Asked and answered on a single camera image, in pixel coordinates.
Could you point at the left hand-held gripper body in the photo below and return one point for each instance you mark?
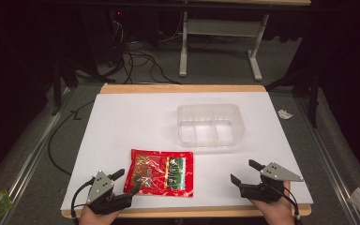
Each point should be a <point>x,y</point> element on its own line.
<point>101,193</point>

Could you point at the silver metal rail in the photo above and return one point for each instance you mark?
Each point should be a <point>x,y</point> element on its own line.
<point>334,162</point>
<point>37,146</point>

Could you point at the red snack packet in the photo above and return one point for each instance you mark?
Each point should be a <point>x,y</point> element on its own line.
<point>159,173</point>

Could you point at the crumpled white paper scrap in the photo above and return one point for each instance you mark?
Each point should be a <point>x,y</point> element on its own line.
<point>284,114</point>

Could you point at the black metal stand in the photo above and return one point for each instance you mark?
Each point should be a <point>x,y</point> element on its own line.
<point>57,84</point>
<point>312,93</point>

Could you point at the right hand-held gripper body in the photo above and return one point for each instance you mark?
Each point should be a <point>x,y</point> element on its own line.
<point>267,186</point>

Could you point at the person's right hand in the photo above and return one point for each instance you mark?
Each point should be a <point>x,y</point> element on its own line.
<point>275,211</point>

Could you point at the person's left hand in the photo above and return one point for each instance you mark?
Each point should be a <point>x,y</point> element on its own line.
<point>97,218</point>

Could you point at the white table mat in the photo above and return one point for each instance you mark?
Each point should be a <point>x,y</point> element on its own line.
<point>168,125</point>

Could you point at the clear plastic divided container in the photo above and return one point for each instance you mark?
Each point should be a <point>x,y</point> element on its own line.
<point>211,126</point>

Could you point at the white metal desk frame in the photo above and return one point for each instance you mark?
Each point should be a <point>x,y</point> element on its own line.
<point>222,28</point>

